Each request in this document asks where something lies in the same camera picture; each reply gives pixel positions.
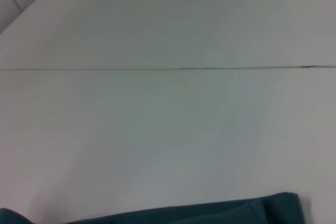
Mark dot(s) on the teal T-shirt with FREE print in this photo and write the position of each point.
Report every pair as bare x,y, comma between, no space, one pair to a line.
210,212

